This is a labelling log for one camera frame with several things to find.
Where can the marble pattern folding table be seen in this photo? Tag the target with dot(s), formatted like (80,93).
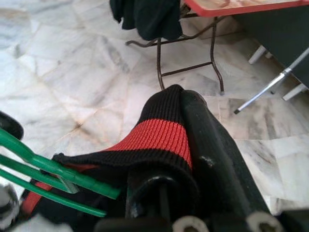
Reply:
(241,9)

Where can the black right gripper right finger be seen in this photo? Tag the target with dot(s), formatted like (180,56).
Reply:
(217,169)

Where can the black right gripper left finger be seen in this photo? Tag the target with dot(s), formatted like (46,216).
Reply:
(149,198)

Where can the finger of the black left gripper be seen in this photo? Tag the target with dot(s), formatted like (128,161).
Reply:
(10,125)

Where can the black television cabinet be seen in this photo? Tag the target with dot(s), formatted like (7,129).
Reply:
(277,36)

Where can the black shirt red striped collar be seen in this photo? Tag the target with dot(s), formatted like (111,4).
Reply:
(164,135)

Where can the green plastic hanger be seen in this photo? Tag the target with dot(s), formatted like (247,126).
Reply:
(48,166)

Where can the silver metal clothes rack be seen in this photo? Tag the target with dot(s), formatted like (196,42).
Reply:
(265,89)

